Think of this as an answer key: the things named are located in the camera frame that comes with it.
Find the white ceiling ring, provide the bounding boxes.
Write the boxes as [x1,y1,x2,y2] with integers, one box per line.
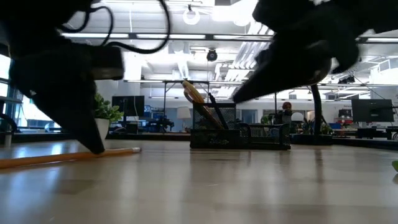
[182,6,201,26]

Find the black computer monitor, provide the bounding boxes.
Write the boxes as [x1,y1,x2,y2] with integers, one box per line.
[111,95,146,118]
[351,98,395,123]

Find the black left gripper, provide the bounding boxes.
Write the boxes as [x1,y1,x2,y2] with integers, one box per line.
[8,42,106,156]

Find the person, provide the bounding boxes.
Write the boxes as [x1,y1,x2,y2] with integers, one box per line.
[276,101,295,124]

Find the green plant in white pot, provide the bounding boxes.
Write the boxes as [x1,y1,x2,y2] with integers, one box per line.
[94,92,124,147]

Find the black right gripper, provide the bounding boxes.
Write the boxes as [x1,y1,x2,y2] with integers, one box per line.
[232,0,374,104]

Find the round desk lamp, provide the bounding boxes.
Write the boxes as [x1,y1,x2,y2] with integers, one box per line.
[290,58,333,146]

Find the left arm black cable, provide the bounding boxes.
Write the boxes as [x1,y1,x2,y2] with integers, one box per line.
[58,0,171,54]

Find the orange pencil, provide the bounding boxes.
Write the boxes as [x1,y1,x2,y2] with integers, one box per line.
[0,147,142,170]

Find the long ceiling light bar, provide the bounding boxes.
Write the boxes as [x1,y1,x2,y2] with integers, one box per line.
[60,32,398,44]

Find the white shade table lamp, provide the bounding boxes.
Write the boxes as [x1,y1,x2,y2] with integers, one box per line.
[176,106,192,133]

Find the yellow-handled scissors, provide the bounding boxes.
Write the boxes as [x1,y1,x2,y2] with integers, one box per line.
[182,80,224,130]

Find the black pen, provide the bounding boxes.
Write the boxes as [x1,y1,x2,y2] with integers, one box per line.
[207,92,229,130]

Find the black mesh desk organizer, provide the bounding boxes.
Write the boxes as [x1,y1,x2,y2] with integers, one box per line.
[190,102,292,151]

